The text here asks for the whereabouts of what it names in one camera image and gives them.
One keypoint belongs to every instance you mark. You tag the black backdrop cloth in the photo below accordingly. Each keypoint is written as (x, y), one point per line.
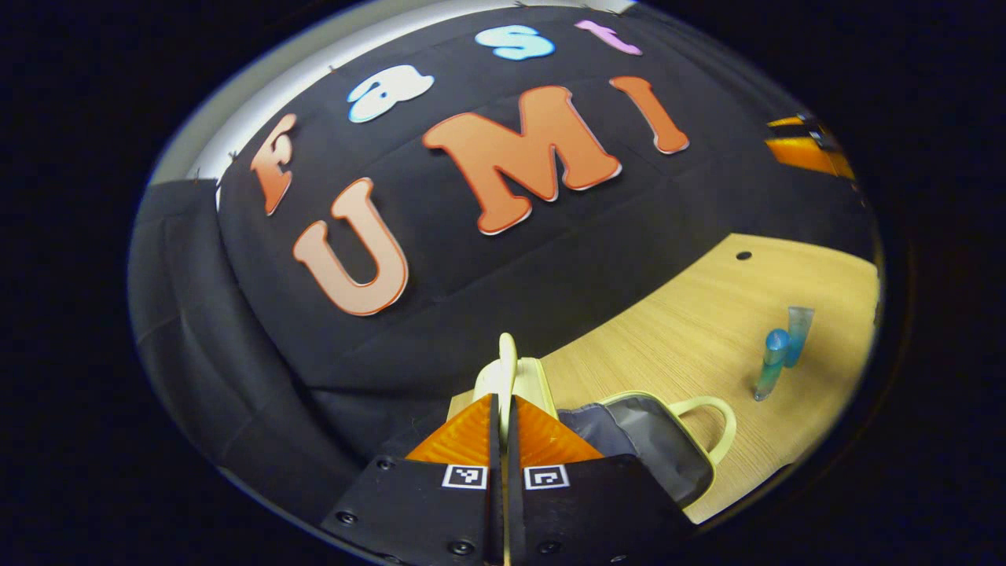
(550, 259)

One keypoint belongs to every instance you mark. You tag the pale yellow suitcase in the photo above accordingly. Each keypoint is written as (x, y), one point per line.
(652, 440)

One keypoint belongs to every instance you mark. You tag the blue glass bottle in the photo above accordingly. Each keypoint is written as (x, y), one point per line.
(772, 362)

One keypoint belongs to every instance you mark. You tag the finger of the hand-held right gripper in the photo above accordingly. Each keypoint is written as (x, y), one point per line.
(786, 122)
(809, 155)

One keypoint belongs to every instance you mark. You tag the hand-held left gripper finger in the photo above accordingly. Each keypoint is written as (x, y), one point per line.
(512, 448)
(496, 448)

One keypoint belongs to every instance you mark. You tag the blue squeeze tube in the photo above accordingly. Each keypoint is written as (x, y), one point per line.
(802, 330)

